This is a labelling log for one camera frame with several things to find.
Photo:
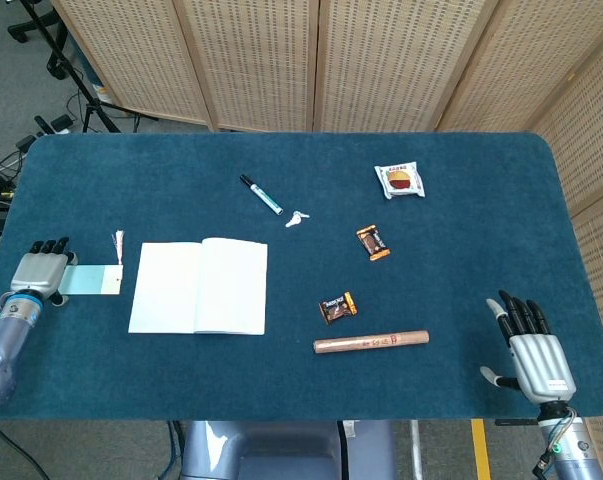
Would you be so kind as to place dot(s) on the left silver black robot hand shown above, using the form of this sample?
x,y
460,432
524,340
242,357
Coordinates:
x,y
38,275

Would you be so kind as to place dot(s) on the open white lined notebook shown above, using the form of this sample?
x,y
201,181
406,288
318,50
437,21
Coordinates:
x,y
221,290

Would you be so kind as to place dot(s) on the brown chocolate wafer snack packet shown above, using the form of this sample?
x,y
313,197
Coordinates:
x,y
337,308

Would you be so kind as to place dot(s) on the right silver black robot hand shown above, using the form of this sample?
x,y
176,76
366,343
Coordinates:
x,y
543,365

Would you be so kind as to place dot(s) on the blue carpet table mat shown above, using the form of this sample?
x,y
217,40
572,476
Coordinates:
x,y
281,380

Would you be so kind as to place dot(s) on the small orange brown snack packet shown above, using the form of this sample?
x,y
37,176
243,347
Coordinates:
x,y
374,243

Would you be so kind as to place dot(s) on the blue bookmark with tassel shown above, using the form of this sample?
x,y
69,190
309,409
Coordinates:
x,y
91,280

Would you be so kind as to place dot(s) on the wooden wicker folding screen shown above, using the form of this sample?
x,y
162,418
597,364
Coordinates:
x,y
256,60

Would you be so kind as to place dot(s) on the brown paper-wrapped roll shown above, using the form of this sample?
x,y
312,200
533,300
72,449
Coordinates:
x,y
371,341

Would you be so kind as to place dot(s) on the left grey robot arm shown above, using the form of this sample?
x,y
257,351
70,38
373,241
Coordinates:
x,y
6,340

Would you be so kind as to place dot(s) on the black power strip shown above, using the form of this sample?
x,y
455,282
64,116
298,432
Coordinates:
x,y
58,122

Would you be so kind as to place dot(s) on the white cookie snack packet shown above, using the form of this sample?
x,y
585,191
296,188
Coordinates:
x,y
400,181

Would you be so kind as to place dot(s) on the grey robot torso base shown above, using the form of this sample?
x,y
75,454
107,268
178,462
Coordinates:
x,y
281,450

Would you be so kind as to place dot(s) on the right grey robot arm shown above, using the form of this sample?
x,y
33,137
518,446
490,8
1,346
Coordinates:
x,y
573,445

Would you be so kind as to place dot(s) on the small white key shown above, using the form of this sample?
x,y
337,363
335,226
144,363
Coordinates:
x,y
293,221

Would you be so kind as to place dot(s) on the black office chair base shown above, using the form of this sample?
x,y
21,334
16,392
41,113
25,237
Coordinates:
x,y
57,67

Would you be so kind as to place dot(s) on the black tripod stand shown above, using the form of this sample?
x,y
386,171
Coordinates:
x,y
76,82

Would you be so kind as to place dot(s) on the black white marker pen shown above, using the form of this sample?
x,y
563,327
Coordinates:
x,y
261,195

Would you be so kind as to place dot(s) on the white table leg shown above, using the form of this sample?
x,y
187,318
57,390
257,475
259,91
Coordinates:
x,y
417,450

